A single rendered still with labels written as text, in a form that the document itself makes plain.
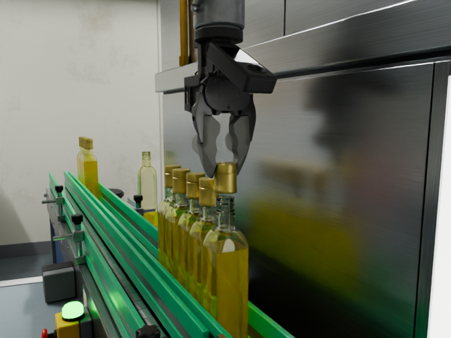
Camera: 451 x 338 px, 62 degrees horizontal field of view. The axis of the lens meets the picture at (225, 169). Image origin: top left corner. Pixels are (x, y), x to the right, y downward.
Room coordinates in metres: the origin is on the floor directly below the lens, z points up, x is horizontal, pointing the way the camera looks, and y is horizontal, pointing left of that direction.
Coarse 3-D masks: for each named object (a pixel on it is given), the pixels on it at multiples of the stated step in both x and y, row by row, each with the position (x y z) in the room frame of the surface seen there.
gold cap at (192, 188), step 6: (186, 174) 0.66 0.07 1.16; (192, 174) 0.65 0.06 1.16; (198, 174) 0.65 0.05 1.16; (204, 174) 0.66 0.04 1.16; (192, 180) 0.65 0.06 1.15; (198, 180) 0.65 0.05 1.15; (192, 186) 0.65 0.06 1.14; (198, 186) 0.65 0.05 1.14; (192, 192) 0.65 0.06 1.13; (198, 192) 0.65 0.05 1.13; (192, 198) 0.65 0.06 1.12; (198, 198) 0.65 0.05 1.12
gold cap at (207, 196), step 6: (204, 180) 0.60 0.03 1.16; (210, 180) 0.59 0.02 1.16; (204, 186) 0.60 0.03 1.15; (210, 186) 0.59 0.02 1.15; (204, 192) 0.60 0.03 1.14; (210, 192) 0.59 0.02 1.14; (204, 198) 0.60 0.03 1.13; (210, 198) 0.59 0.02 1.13; (204, 204) 0.60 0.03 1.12; (210, 204) 0.59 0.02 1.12
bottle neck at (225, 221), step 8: (216, 200) 0.55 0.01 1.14; (224, 200) 0.54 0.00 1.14; (232, 200) 0.55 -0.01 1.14; (216, 208) 0.55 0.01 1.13; (224, 208) 0.54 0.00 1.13; (232, 208) 0.55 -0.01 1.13; (216, 216) 0.55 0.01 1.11; (224, 216) 0.54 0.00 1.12; (232, 216) 0.55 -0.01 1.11; (216, 224) 0.55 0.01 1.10; (224, 224) 0.54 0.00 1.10; (232, 224) 0.55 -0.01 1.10
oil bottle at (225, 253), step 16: (208, 240) 0.55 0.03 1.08; (224, 240) 0.53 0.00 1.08; (240, 240) 0.54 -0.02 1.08; (208, 256) 0.55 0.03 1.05; (224, 256) 0.53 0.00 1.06; (240, 256) 0.54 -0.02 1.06; (208, 272) 0.55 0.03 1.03; (224, 272) 0.53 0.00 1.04; (240, 272) 0.54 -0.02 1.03; (208, 288) 0.55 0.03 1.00; (224, 288) 0.53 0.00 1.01; (240, 288) 0.54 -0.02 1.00; (208, 304) 0.55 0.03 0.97; (224, 304) 0.53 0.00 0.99; (240, 304) 0.54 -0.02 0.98; (224, 320) 0.53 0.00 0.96; (240, 320) 0.54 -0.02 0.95; (240, 336) 0.54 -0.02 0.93
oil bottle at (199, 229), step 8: (200, 224) 0.59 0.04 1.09; (208, 224) 0.59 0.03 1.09; (192, 232) 0.61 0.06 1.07; (200, 232) 0.58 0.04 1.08; (192, 240) 0.61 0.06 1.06; (200, 240) 0.58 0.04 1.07; (192, 248) 0.61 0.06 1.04; (200, 248) 0.58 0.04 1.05; (192, 256) 0.61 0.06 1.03; (200, 256) 0.58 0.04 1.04; (192, 264) 0.61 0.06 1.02; (200, 264) 0.58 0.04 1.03; (192, 272) 0.61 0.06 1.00; (200, 272) 0.58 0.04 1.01; (192, 280) 0.61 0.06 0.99; (200, 280) 0.58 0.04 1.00; (192, 288) 0.61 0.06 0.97; (200, 288) 0.58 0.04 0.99; (200, 296) 0.58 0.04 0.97
